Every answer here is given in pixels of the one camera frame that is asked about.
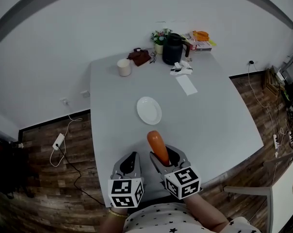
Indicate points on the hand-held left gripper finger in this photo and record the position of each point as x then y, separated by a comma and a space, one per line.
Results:
137, 165
118, 166

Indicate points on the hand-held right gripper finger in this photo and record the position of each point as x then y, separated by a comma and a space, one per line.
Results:
178, 155
158, 167

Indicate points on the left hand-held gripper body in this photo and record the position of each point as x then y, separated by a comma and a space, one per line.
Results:
124, 190

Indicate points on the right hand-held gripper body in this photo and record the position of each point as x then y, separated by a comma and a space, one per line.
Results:
183, 181

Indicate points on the orange carrot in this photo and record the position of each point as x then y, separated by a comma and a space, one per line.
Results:
157, 145

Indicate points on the white plate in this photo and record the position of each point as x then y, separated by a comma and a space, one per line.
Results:
149, 110

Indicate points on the person's left forearm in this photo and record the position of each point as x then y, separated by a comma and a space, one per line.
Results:
113, 223

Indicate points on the person's right forearm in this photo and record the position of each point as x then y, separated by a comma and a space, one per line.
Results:
207, 212

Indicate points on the white star-print top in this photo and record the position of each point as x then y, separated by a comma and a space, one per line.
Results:
161, 218

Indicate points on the white power strip on floor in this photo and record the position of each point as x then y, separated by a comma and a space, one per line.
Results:
58, 141

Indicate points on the white paper sheet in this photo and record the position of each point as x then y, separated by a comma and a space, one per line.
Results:
186, 84

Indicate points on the crumpled white tissue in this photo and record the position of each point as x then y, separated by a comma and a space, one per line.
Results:
181, 68

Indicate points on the white cup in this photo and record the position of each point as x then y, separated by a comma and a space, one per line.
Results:
124, 68

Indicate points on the black eyeglasses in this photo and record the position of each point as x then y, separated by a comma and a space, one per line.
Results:
153, 57

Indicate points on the dark insulated jug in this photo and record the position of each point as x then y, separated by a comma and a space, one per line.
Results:
172, 50

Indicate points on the brown leather pouch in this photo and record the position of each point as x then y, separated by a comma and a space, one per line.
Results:
139, 56

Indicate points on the white side desk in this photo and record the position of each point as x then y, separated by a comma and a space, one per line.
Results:
288, 210

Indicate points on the red drink bottle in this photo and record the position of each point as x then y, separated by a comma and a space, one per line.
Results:
193, 46

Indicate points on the stack of books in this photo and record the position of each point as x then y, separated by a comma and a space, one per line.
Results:
204, 46

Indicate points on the black floor equipment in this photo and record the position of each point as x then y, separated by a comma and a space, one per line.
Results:
4, 164

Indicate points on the potted flowers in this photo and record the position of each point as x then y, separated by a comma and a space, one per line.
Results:
159, 40

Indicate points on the wooden crate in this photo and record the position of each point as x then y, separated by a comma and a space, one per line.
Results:
272, 81

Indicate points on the orange cloth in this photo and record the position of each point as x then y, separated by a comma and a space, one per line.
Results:
201, 36

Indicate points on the white wall outlet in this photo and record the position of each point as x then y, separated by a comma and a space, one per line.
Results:
64, 101

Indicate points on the wall socket with plug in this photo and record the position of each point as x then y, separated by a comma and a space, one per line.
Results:
251, 62

